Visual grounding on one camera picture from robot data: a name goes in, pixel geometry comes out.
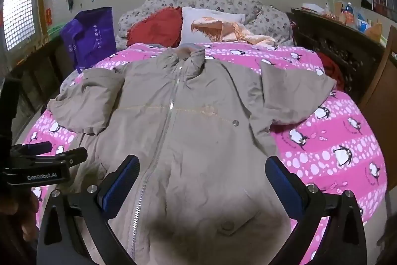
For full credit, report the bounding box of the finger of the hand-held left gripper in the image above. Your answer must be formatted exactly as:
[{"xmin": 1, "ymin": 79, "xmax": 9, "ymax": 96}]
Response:
[
  {"xmin": 43, "ymin": 147, "xmax": 88, "ymax": 167},
  {"xmin": 11, "ymin": 141, "xmax": 53, "ymax": 157}
]

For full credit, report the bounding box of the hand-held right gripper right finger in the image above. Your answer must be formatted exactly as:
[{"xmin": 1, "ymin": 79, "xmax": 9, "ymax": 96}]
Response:
[{"xmin": 265, "ymin": 156, "xmax": 368, "ymax": 265}]

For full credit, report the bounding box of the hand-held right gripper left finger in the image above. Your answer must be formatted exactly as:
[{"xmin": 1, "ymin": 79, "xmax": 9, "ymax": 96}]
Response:
[{"xmin": 36, "ymin": 155, "xmax": 140, "ymax": 265}]

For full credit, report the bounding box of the beige zip jacket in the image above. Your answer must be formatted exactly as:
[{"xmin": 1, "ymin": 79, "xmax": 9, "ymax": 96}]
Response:
[{"xmin": 48, "ymin": 43, "xmax": 337, "ymax": 265}]

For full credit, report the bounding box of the person's left hand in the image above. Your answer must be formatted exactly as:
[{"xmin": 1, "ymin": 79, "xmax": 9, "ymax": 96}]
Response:
[{"xmin": 0, "ymin": 189, "xmax": 40, "ymax": 242}]

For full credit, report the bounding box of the pink penguin blanket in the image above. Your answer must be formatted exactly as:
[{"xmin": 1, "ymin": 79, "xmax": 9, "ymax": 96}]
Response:
[{"xmin": 22, "ymin": 42, "xmax": 388, "ymax": 265}]

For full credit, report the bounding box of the green box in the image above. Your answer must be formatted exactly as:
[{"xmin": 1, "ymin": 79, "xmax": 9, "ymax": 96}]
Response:
[{"xmin": 50, "ymin": 21, "xmax": 67, "ymax": 39}]

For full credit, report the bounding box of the purple tote bag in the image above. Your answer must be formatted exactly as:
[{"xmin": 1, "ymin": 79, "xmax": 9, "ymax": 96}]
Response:
[{"xmin": 60, "ymin": 7, "xmax": 117, "ymax": 73}]

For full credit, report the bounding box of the red cloth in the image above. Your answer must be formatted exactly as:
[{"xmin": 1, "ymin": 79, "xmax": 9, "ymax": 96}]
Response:
[{"xmin": 316, "ymin": 52, "xmax": 345, "ymax": 92}]

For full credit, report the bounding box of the window with grille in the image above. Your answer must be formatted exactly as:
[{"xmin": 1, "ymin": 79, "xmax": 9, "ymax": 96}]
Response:
[{"xmin": 1, "ymin": 0, "xmax": 42, "ymax": 52}]

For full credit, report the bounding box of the brown wooden chair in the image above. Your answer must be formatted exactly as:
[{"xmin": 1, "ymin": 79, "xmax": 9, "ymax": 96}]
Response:
[{"xmin": 359, "ymin": 25, "xmax": 397, "ymax": 130}]

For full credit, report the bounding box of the dark wooden cabinet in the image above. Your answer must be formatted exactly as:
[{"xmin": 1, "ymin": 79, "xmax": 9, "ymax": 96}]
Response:
[{"xmin": 291, "ymin": 8, "xmax": 387, "ymax": 106}]

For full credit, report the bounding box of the red pillow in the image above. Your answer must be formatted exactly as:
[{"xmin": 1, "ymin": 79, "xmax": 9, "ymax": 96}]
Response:
[{"xmin": 127, "ymin": 7, "xmax": 183, "ymax": 48}]

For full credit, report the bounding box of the peach fringed scarf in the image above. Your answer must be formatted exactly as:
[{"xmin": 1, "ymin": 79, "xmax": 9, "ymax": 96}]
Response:
[{"xmin": 191, "ymin": 17, "xmax": 278, "ymax": 50}]

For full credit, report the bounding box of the white pillow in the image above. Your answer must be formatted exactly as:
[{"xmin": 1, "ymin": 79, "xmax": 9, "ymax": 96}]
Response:
[{"xmin": 181, "ymin": 7, "xmax": 246, "ymax": 44}]

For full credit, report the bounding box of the orange bag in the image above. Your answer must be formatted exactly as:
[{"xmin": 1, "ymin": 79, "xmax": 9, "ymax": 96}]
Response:
[{"xmin": 365, "ymin": 20, "xmax": 383, "ymax": 39}]

